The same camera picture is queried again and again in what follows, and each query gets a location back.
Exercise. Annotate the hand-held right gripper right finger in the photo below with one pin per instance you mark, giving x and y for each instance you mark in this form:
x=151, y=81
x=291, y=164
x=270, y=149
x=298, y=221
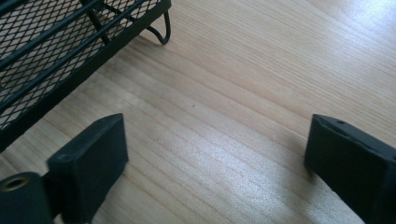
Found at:
x=351, y=168

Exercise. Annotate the black metal mesh rack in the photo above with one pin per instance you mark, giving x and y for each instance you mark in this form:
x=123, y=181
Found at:
x=46, y=53

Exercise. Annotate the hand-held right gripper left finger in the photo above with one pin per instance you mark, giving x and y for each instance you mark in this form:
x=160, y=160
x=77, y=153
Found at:
x=88, y=165

